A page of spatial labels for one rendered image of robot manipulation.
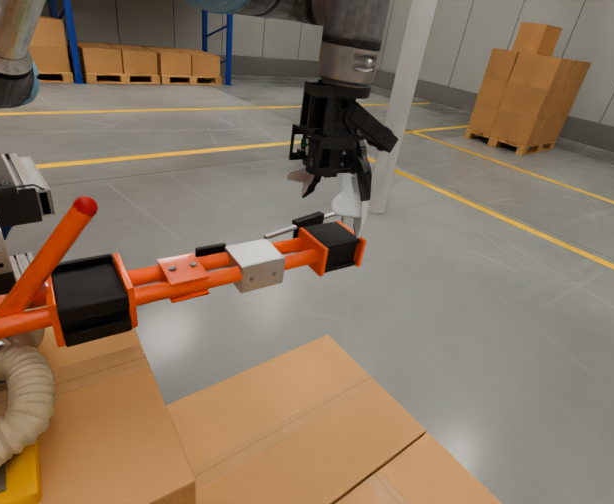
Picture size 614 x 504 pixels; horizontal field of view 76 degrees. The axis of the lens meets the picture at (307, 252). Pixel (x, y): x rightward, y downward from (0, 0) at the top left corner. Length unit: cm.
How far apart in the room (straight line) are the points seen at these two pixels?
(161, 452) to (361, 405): 68
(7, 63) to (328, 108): 65
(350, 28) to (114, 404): 54
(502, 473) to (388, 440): 87
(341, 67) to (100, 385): 51
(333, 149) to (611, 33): 910
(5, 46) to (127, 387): 66
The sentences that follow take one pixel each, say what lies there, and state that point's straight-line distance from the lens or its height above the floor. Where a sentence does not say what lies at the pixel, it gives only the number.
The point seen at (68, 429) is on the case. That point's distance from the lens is 58.
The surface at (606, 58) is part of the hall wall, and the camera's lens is 951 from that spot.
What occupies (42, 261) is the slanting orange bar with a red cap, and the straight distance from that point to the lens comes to 49.
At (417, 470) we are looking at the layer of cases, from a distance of 106.
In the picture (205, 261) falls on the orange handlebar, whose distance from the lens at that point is 57.
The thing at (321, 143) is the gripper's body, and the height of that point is 125.
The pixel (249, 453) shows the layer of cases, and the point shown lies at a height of 54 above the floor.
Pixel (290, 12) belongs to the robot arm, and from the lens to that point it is 57.
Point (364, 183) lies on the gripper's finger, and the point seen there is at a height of 120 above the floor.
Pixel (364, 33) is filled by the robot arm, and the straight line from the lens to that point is 53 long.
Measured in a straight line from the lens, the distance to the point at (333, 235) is 63.
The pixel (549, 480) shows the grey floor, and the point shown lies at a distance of 197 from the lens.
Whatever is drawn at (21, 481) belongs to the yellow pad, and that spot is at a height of 96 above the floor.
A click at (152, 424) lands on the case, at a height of 94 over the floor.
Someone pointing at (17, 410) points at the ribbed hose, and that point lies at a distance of 50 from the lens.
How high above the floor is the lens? 139
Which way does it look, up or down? 30 degrees down
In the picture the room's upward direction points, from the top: 9 degrees clockwise
